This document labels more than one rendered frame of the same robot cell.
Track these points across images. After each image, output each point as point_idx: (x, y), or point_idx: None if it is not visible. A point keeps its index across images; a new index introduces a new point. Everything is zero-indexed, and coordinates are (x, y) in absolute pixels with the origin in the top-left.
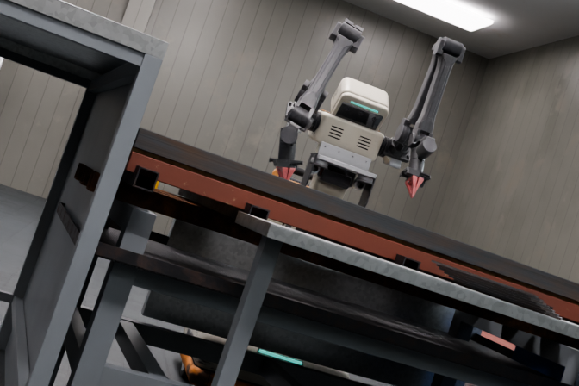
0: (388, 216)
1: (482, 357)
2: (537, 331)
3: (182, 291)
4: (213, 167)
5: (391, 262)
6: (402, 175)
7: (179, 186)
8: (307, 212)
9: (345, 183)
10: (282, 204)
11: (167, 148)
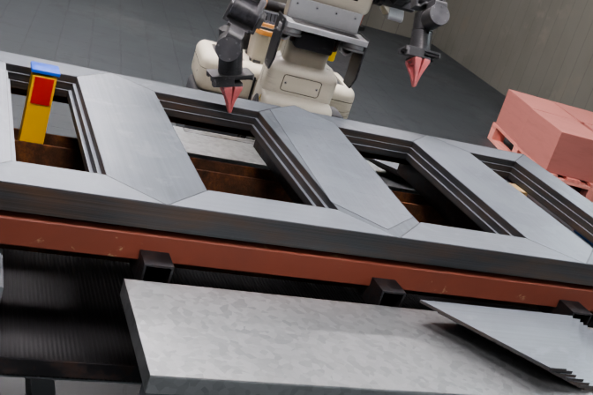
0: (358, 232)
1: None
2: None
3: None
4: (80, 211)
5: (360, 312)
6: (401, 53)
7: (31, 245)
8: (235, 247)
9: (327, 49)
10: (196, 243)
11: (2, 197)
